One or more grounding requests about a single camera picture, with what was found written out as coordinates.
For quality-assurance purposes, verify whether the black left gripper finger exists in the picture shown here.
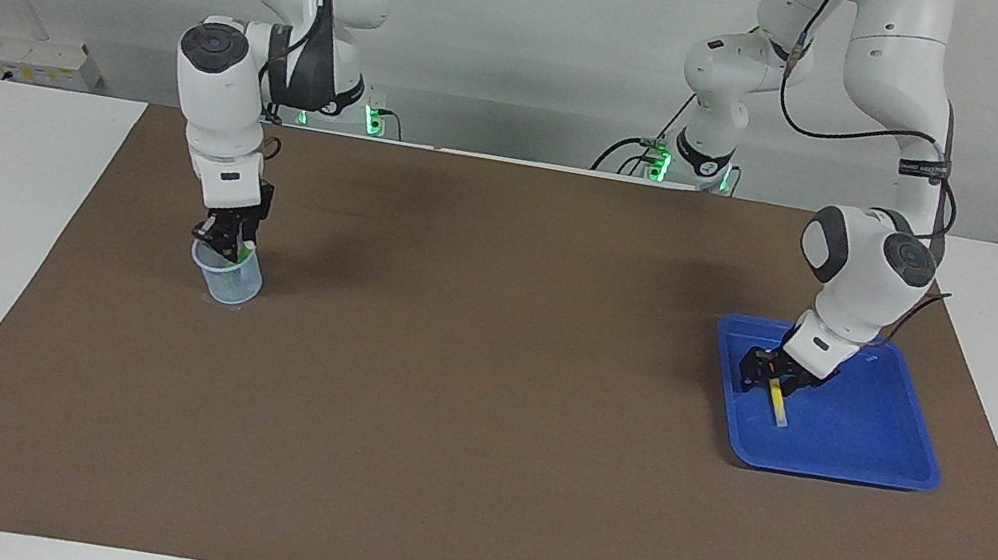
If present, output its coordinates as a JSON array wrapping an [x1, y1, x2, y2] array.
[[733, 344, 778, 398], [768, 370, 814, 404]]

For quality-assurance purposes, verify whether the yellow pen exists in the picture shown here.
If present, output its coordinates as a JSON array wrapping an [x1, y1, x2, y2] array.
[[761, 374, 798, 431]]

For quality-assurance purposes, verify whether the blue plastic tray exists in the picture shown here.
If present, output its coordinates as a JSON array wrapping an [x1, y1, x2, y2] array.
[[695, 309, 963, 498]]

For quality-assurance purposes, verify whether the translucent blue mesh pen cup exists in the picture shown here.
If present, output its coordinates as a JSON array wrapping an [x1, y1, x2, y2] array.
[[183, 231, 270, 311]]

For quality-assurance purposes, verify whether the brown table mat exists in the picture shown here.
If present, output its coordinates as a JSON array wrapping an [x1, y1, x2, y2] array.
[[0, 73, 998, 560]]

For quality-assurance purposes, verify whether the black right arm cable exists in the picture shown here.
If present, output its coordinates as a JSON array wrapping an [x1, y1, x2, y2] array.
[[211, 0, 349, 175]]

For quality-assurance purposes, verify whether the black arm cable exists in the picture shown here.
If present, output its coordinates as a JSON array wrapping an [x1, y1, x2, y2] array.
[[703, 0, 998, 361], [211, 0, 349, 175]]

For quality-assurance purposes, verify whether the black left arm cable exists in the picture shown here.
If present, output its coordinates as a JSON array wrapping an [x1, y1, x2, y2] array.
[[703, 0, 998, 361]]

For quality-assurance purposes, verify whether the black left base cable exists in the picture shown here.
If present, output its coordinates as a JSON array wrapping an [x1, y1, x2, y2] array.
[[590, 83, 699, 187]]

